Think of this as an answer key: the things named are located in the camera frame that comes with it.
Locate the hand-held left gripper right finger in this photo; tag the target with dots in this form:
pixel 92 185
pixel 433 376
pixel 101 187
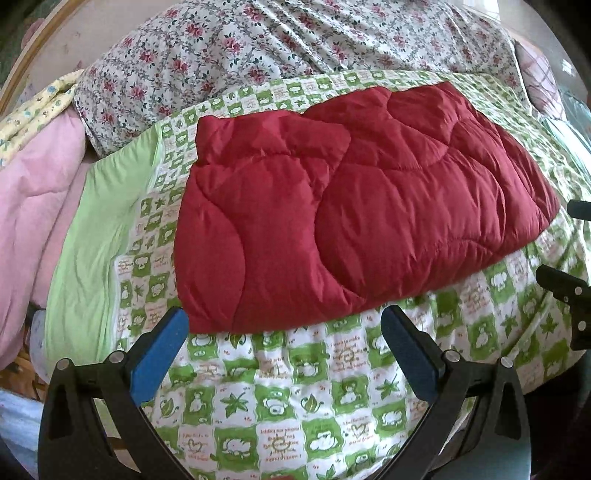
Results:
pixel 411 355

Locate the teal cloth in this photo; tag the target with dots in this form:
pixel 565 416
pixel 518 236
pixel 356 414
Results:
pixel 570 134

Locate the floral rose duvet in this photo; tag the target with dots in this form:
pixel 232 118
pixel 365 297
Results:
pixel 277 41

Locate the gold framed wall picture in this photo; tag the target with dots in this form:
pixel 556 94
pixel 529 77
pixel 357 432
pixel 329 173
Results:
pixel 27 37

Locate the pink blanket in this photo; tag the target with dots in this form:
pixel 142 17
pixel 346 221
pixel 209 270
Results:
pixel 32 207

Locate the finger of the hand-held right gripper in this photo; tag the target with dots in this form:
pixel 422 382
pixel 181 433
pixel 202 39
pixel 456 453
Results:
pixel 561 284
pixel 581 208

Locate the red quilted blanket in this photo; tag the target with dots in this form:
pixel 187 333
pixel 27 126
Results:
pixel 346 198

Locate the green checked blanket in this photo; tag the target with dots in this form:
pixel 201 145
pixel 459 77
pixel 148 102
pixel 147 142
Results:
pixel 300 392

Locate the pale blue cloth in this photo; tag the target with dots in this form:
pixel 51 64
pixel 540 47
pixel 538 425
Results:
pixel 18 415

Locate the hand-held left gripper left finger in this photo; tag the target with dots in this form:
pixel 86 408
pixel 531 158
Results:
pixel 157 350

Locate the yellow floral cloth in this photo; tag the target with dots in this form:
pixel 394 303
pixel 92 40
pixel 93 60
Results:
pixel 41 104

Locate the pink checked pillow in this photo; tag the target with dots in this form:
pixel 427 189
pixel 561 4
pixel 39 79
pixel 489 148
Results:
pixel 538 78

